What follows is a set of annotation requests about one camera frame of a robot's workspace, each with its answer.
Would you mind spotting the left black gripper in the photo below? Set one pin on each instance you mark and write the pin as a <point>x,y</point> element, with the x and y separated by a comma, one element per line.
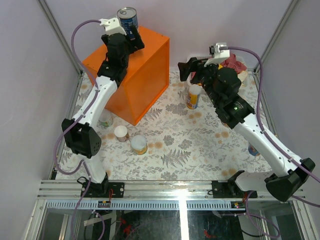
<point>134,44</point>

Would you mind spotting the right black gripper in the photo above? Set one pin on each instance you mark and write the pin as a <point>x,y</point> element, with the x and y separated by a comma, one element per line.
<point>185,68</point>

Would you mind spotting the dark blue tin can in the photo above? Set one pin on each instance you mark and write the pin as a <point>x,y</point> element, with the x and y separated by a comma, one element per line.
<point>128,17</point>

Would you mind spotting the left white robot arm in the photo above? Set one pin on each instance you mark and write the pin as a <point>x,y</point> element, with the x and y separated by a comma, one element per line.
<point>79,132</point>

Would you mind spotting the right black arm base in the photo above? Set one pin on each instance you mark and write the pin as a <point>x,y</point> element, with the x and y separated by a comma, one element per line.
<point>228,189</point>

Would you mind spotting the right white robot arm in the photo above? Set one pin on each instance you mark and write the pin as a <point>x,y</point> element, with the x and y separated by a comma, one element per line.
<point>289,171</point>

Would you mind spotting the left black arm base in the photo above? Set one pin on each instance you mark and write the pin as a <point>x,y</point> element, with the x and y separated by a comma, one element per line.
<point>106,189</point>

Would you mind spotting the white plastic basket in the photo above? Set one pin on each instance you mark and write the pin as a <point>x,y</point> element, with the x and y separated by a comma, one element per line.
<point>187,84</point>

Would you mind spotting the tall yellow canister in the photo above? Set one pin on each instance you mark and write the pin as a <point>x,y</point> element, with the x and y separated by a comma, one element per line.
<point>193,96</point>

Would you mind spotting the orange box cabinet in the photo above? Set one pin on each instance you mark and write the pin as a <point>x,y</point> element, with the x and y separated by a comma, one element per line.
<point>146,79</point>

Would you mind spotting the pink cloth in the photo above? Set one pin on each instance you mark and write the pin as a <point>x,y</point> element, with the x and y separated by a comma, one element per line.
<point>233,62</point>

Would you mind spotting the cream printed cloth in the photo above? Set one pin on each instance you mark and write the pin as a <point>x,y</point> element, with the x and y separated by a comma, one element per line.
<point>242,76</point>

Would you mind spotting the green can white lid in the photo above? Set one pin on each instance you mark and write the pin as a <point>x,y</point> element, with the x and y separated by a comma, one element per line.
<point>106,118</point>

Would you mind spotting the yellow can white lid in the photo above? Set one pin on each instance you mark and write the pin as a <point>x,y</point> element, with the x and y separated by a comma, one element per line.
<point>139,144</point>

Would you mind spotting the small cup white lid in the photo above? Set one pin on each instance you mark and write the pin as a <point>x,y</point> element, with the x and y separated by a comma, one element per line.
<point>121,133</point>

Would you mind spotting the blue cup white lid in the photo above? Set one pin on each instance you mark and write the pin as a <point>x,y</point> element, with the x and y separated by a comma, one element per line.
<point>253,151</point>

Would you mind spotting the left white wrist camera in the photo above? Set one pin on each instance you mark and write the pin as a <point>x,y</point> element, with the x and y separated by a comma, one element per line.
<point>112,25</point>

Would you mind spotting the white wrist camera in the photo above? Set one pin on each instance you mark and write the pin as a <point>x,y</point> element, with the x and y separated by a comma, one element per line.
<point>219,53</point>
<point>112,25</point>

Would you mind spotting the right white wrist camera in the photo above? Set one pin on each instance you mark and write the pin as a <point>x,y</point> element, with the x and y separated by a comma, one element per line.
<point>219,53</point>

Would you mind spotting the aluminium front rail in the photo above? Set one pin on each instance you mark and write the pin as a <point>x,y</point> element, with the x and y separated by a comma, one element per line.
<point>139,195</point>

